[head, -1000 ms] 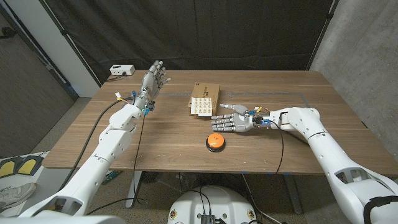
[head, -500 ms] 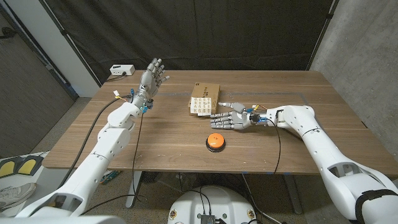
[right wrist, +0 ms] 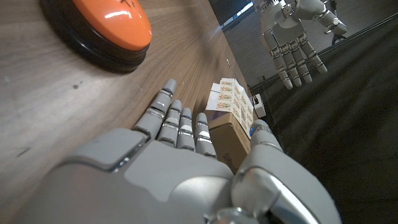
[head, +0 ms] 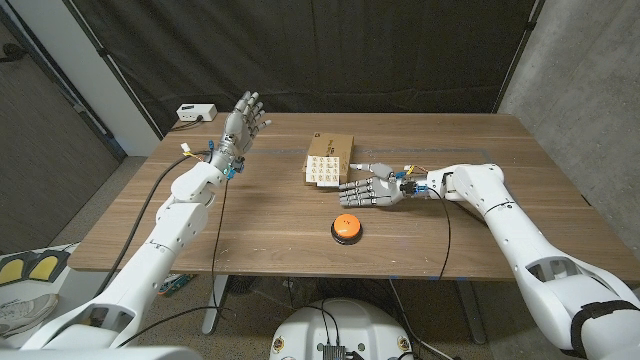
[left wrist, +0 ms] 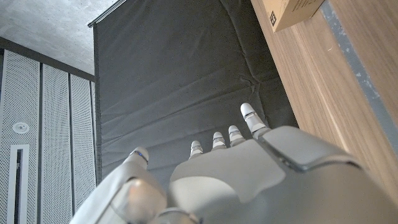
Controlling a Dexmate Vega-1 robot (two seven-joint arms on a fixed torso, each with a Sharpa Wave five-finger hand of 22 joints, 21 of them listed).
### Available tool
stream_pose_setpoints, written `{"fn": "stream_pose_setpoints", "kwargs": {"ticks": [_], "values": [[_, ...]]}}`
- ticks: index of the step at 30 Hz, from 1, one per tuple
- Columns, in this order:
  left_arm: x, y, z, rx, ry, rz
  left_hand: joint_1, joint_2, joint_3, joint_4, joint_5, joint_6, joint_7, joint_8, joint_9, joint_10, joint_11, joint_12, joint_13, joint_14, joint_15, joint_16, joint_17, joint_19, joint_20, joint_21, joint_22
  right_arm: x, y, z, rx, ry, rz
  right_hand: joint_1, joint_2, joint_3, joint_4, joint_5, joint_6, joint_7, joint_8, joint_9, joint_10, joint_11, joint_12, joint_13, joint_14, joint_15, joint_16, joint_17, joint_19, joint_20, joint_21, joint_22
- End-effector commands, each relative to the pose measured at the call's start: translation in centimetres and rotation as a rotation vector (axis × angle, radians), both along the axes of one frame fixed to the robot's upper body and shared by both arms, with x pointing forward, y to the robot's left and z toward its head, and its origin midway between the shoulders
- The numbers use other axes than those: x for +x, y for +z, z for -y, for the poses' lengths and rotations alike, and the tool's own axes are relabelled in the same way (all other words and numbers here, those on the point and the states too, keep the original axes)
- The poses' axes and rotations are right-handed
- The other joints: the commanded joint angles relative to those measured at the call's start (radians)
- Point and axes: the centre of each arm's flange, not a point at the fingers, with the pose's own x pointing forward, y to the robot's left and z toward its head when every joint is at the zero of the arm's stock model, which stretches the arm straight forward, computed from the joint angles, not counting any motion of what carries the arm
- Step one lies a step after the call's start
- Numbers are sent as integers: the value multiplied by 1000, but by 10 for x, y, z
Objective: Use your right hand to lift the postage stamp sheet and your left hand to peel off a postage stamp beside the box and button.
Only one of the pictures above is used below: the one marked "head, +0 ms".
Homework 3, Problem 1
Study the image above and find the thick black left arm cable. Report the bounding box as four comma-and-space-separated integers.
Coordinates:
92, 149, 214, 299

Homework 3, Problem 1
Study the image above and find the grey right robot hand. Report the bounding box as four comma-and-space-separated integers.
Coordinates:
338, 162, 426, 209

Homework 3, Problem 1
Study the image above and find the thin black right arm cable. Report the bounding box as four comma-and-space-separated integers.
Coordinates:
424, 185, 452, 281

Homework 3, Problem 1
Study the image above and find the brown cardboard box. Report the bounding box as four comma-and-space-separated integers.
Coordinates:
301, 131, 356, 189

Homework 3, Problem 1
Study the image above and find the grey table leg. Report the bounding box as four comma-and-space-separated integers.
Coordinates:
453, 279, 487, 345
201, 274, 230, 336

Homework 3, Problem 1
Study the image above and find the small teal orange object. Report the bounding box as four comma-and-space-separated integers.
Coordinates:
158, 272, 195, 297

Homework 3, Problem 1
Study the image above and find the black backdrop stand pole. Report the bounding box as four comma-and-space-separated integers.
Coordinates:
493, 0, 546, 114
64, 0, 165, 140

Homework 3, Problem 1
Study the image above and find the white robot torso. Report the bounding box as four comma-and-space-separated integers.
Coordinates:
268, 298, 414, 360

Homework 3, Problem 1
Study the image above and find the orange push button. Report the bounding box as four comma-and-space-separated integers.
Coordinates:
330, 213, 364, 246

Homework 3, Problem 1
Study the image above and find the black backdrop curtain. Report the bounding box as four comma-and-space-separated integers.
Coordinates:
64, 0, 546, 136

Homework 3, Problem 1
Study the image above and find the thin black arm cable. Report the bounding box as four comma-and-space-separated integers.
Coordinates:
424, 185, 452, 281
117, 177, 234, 347

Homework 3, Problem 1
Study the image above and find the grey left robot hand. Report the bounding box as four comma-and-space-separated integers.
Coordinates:
215, 90, 273, 174

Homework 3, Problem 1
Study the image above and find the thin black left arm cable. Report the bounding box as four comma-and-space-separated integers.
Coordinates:
117, 177, 234, 347

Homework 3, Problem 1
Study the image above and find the grey sneaker shoe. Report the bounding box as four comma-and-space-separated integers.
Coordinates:
0, 292, 60, 337

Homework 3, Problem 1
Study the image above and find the white power adapter box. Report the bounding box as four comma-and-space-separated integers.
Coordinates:
176, 103, 219, 123

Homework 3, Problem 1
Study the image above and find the black door handle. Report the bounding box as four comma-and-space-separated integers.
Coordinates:
0, 43, 27, 64

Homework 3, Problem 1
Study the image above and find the yellow black foot pedal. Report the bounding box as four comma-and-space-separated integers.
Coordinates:
28, 252, 71, 281
0, 257, 26, 285

